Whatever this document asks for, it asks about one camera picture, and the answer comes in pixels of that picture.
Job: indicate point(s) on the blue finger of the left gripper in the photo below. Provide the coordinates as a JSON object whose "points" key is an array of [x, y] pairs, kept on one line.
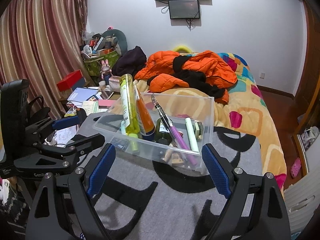
{"points": [[65, 122]]}

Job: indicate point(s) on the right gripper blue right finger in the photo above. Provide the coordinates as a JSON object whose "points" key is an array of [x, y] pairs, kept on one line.
{"points": [[219, 168]]}

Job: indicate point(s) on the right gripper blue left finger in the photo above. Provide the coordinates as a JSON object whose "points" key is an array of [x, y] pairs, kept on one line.
{"points": [[98, 168]]}

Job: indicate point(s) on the pale green stick tube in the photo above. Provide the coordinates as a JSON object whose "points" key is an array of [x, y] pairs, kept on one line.
{"points": [[191, 135]]}

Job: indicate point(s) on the beige tube with red band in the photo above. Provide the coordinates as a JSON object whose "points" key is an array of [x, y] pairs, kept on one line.
{"points": [[172, 158]]}

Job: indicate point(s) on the small green patterned box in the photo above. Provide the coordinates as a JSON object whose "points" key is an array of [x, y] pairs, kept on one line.
{"points": [[198, 130]]}

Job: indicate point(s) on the mint small tube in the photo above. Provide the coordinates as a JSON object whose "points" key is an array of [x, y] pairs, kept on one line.
{"points": [[122, 128]]}

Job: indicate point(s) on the clear plastic storage box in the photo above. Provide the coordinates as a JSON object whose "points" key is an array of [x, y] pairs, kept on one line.
{"points": [[193, 117]]}

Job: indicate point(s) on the dark green glass bottle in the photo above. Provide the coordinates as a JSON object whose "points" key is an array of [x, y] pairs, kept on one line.
{"points": [[162, 135]]}

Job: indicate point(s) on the orange sunscreen tube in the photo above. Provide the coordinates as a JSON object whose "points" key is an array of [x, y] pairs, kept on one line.
{"points": [[146, 125]]}

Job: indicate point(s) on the yellow-green spray bottle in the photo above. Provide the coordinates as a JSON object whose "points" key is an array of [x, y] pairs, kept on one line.
{"points": [[130, 119]]}

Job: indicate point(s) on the blue notebook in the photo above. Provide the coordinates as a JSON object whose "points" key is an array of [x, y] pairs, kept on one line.
{"points": [[82, 94]]}

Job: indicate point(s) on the red box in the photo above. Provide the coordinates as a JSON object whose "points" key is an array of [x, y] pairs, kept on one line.
{"points": [[69, 81]]}

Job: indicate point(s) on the grey black patterned blanket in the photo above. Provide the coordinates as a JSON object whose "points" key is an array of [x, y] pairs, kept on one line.
{"points": [[144, 199]]}

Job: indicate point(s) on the pink box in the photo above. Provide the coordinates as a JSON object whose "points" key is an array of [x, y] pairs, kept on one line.
{"points": [[106, 102]]}

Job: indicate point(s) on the colourful yellow fleece blanket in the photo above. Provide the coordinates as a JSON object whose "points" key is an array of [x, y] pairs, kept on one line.
{"points": [[246, 112]]}

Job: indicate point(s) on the green storage bag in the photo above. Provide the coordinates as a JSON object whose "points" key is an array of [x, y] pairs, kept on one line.
{"points": [[93, 66]]}

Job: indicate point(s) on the pink floral pouch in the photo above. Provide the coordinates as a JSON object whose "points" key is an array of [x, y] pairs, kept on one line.
{"points": [[114, 83]]}

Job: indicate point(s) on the pink rabbit figure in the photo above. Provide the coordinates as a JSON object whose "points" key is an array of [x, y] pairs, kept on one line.
{"points": [[105, 71]]}

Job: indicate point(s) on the pink slipper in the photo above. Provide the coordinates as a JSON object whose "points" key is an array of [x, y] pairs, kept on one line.
{"points": [[295, 168]]}

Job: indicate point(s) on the striped pink curtain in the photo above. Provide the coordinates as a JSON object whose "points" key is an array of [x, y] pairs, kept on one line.
{"points": [[40, 42]]}

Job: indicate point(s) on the black garment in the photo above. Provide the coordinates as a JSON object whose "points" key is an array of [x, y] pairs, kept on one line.
{"points": [[185, 78]]}

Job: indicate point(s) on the dark purple garment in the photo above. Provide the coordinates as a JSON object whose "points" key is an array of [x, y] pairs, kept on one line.
{"points": [[131, 63]]}

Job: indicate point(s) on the grey-green neck pillow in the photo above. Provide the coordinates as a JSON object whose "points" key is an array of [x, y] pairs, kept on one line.
{"points": [[117, 39]]}

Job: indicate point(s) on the wooden door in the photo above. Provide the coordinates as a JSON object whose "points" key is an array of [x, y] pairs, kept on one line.
{"points": [[307, 96]]}

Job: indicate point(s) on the orange down jacket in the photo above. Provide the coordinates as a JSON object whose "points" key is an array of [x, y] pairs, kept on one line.
{"points": [[206, 72]]}

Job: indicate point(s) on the small wall monitor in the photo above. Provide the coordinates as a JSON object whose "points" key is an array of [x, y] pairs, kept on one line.
{"points": [[184, 9]]}

